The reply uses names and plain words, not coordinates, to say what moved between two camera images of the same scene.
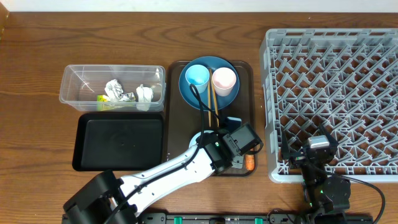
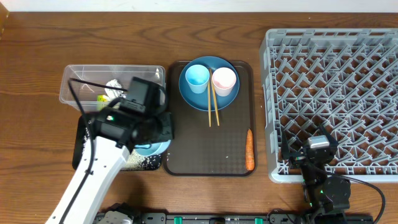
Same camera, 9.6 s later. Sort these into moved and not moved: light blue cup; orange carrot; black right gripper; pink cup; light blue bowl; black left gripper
Moved: light blue bowl; black left gripper
Not moved: black right gripper; pink cup; orange carrot; light blue cup
